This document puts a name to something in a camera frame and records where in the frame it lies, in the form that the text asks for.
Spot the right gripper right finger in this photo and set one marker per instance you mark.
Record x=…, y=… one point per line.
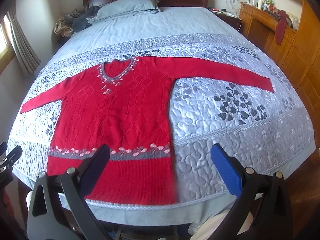
x=273, y=219

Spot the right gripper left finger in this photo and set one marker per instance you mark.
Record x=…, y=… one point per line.
x=57, y=208

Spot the red knitted sweater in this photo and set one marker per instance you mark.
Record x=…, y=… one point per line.
x=125, y=105

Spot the dark blue folded clothes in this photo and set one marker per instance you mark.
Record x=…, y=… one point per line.
x=81, y=22

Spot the grey floral quilted bedspread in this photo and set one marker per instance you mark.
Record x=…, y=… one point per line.
x=268, y=131

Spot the grey window curtain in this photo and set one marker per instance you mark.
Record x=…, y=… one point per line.
x=25, y=54

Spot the patterned fabric pile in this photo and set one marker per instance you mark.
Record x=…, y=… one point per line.
x=64, y=25

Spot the wooden cabinet desk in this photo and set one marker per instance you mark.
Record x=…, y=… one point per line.
x=297, y=55

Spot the grey-blue pillow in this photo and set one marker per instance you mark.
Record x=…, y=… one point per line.
x=124, y=8

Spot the dark red hanging cloth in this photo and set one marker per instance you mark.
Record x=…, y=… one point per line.
x=281, y=26

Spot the dark bedside table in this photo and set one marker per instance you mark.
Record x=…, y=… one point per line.
x=231, y=19

